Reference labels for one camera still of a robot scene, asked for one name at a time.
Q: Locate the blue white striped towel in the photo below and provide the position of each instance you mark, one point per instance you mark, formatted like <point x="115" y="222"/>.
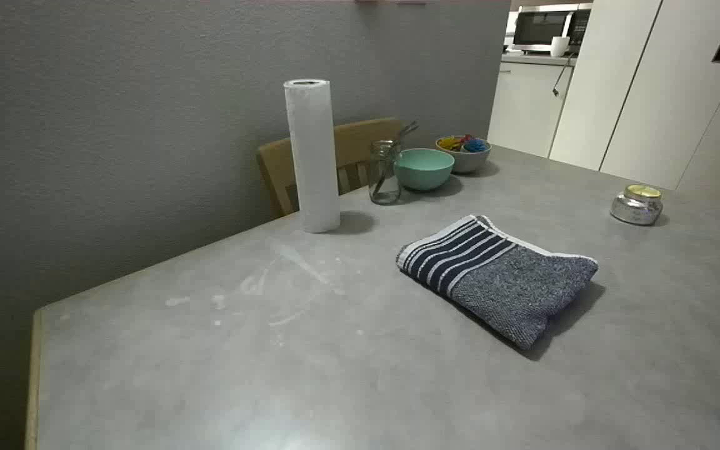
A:
<point x="502" y="278"/>

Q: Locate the white paper towel roll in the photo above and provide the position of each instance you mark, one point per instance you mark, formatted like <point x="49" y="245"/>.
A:
<point x="314" y="157"/>

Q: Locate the glass clip-top jar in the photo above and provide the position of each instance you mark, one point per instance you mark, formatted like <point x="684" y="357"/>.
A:
<point x="385" y="171"/>

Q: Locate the teal bowl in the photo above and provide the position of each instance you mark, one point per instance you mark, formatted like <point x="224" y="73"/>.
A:
<point x="424" y="171"/>

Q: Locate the yellow item in bowl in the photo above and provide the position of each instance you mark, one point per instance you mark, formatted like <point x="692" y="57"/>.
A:
<point x="448" y="140"/>

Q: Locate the grey bowl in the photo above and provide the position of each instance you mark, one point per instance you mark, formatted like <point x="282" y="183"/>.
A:
<point x="470" y="161"/>

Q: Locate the blue item in bowl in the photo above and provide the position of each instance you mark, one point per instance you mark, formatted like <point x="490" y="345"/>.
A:
<point x="475" y="146"/>

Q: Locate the low white cabinet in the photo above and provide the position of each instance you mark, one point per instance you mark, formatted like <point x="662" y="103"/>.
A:
<point x="527" y="103"/>

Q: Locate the white cup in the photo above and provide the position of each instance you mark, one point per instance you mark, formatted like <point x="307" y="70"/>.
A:
<point x="562" y="46"/>

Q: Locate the microwave oven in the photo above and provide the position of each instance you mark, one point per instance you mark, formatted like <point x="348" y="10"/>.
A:
<point x="543" y="27"/>

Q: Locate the small jar with gold lid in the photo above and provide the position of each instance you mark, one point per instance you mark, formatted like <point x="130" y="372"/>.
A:
<point x="635" y="205"/>

